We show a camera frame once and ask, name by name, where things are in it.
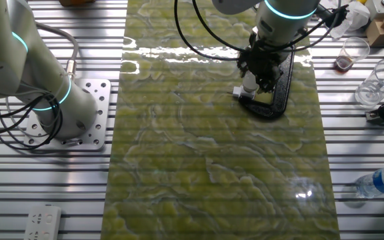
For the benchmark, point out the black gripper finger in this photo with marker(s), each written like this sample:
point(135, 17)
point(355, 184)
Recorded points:
point(243, 65)
point(267, 83)

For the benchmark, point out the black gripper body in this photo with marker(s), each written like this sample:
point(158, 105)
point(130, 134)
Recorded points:
point(262, 60)

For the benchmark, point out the white light bulb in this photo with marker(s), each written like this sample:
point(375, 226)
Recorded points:
point(249, 81)

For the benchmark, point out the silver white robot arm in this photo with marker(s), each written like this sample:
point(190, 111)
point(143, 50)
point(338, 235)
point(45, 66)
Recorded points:
point(12, 56)

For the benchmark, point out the black C-clamp with steel screw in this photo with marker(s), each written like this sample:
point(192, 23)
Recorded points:
point(283, 90)

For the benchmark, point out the plastic cup with brown liquid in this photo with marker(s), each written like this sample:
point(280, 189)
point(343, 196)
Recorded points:
point(343, 63)

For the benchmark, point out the green marble pattern mat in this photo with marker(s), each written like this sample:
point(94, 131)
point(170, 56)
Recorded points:
point(195, 150)

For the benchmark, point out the small cardboard box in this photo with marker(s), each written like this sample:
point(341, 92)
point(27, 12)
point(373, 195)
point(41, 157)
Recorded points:
point(378, 35)

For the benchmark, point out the grey emergency stop box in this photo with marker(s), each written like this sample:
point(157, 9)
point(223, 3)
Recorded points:
point(377, 10)

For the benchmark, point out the water bottle with blue cap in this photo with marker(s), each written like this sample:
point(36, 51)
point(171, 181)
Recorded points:
point(382, 181)

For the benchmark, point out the white power strip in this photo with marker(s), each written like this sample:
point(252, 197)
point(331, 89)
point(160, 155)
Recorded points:
point(42, 221)

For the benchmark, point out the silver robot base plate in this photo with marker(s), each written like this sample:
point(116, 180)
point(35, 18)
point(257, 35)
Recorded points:
point(98, 100)

